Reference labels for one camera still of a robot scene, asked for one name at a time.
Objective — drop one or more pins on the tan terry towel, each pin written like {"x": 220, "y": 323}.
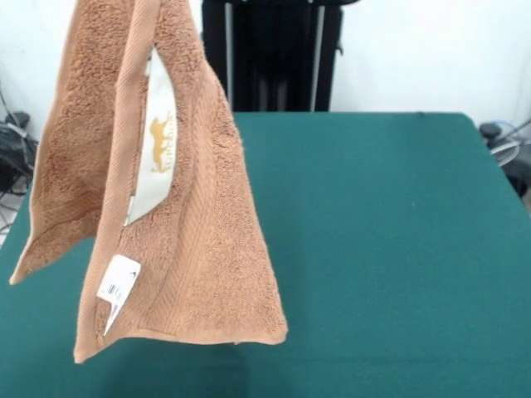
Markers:
{"x": 215, "y": 248}

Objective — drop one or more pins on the dark green table cloth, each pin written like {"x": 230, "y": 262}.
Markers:
{"x": 373, "y": 248}

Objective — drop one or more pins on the black equipment box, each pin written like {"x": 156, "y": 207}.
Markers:
{"x": 520, "y": 178}

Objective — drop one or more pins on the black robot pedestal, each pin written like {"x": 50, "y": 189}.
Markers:
{"x": 282, "y": 62}

